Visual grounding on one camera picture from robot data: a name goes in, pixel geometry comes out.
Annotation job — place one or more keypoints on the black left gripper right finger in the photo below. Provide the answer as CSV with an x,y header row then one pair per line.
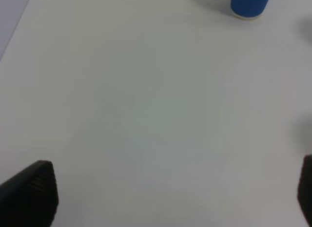
x,y
304,191

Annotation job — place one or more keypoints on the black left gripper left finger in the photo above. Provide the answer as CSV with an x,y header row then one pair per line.
x,y
30,198

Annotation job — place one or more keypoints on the blue paper cup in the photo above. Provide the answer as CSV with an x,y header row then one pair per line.
x,y
248,9

